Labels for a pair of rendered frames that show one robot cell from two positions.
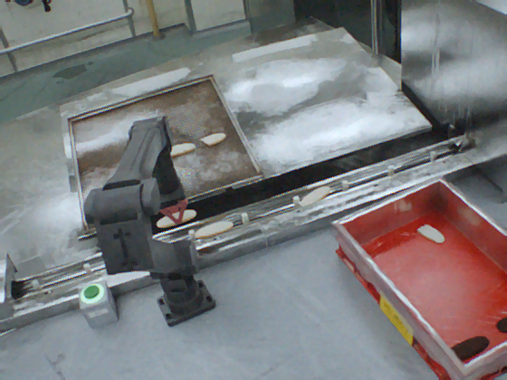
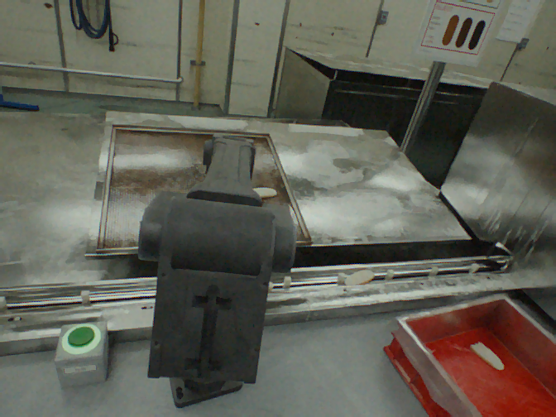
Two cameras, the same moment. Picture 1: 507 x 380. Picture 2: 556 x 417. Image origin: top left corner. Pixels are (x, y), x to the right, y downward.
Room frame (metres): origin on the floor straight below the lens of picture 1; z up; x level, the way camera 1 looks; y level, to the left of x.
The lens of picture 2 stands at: (0.41, 0.20, 1.45)
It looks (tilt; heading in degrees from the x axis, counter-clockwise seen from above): 32 degrees down; 349
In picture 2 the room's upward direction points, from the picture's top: 12 degrees clockwise
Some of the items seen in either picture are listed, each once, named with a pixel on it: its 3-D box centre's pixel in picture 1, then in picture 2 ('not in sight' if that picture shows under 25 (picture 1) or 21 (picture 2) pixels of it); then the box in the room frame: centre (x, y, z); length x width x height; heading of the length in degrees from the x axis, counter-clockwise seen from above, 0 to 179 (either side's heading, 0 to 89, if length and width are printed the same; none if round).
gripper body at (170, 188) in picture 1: (165, 180); not in sight; (1.00, 0.19, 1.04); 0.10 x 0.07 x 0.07; 12
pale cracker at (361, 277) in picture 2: (315, 195); (360, 277); (1.08, -0.16, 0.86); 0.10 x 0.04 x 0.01; 123
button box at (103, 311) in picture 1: (100, 308); (85, 358); (0.83, 0.40, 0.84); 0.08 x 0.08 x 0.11; 12
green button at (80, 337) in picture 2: (91, 293); (81, 337); (0.83, 0.40, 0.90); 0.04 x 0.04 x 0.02
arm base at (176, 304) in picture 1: (182, 293); (206, 363); (0.82, 0.19, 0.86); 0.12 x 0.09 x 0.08; 109
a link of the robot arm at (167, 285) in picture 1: (171, 264); not in sight; (0.84, 0.20, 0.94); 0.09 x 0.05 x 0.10; 178
